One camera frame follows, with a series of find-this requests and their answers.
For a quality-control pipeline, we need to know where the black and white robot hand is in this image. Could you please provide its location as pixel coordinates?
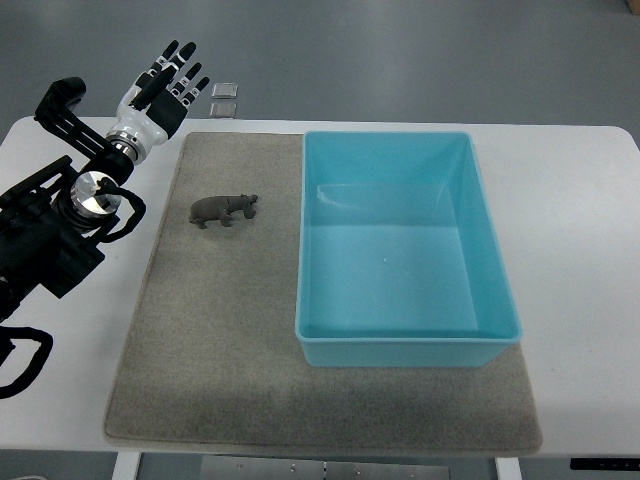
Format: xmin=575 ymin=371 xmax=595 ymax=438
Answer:
xmin=107 ymin=40 xmax=209 ymax=165

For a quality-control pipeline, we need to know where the brown toy hippo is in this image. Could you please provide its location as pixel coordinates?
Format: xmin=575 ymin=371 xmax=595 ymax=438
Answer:
xmin=189 ymin=194 xmax=259 ymax=229

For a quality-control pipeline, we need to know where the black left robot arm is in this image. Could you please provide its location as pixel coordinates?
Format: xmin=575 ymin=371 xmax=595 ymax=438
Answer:
xmin=1 ymin=77 xmax=146 ymax=319

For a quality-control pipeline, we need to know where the blue plastic box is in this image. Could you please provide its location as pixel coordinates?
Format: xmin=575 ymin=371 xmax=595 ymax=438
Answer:
xmin=295 ymin=131 xmax=522 ymax=367

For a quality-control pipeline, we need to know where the grey felt mat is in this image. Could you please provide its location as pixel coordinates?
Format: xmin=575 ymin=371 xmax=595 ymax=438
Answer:
xmin=104 ymin=133 xmax=542 ymax=456

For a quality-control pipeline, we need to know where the white left table leg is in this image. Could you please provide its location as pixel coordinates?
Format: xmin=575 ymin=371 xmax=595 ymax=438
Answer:
xmin=111 ymin=452 xmax=142 ymax=480

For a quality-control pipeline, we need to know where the white table leg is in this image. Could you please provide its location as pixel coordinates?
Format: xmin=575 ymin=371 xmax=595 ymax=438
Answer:
xmin=111 ymin=452 xmax=142 ymax=480
xmin=495 ymin=457 xmax=523 ymax=480

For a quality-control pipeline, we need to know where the metal table crossbar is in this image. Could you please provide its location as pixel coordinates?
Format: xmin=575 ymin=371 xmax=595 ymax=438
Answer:
xmin=199 ymin=456 xmax=451 ymax=480

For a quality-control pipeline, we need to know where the white right table leg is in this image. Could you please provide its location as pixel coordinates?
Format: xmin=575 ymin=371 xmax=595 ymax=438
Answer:
xmin=495 ymin=457 xmax=523 ymax=480

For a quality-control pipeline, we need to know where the black desk control panel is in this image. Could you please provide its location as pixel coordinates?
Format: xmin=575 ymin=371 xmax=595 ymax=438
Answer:
xmin=570 ymin=457 xmax=640 ymax=472

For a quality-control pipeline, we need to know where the black braided cable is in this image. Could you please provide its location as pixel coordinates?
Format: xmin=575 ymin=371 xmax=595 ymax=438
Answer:
xmin=0 ymin=326 xmax=55 ymax=400

